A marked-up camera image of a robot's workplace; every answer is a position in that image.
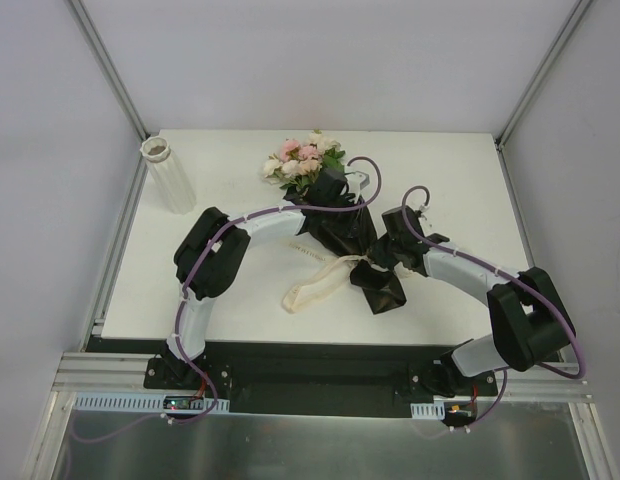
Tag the aluminium rail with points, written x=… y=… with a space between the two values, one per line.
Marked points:
x=101 y=372

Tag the aluminium frame post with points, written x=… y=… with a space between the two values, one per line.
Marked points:
x=558 y=45
x=94 y=41

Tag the white cable duct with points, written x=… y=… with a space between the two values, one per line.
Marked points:
x=428 y=411
x=148 y=403

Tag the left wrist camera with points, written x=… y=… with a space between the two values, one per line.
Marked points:
x=356 y=181

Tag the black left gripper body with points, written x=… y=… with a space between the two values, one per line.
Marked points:
x=337 y=201

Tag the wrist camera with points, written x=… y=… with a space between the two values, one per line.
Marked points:
x=424 y=221
x=356 y=181

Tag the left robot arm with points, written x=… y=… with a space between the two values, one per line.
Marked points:
x=209 y=258

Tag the left aluminium frame post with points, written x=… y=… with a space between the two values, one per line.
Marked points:
x=94 y=41

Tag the right white cable duct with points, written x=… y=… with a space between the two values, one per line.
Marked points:
x=428 y=411

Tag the pink and white flower bouquet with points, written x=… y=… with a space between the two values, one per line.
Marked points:
x=298 y=164

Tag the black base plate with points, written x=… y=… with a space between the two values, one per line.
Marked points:
x=378 y=381

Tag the white ribbed vase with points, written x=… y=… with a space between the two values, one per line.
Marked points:
x=169 y=175

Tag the right aluminium frame post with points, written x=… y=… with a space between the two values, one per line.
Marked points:
x=558 y=45

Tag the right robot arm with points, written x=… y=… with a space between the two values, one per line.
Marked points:
x=529 y=322

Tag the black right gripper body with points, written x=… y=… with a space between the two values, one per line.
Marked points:
x=390 y=248

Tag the left white cable duct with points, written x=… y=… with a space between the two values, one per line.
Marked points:
x=148 y=403

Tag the cream ribbon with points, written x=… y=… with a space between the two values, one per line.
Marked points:
x=382 y=288

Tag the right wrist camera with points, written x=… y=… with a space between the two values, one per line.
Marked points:
x=424 y=221

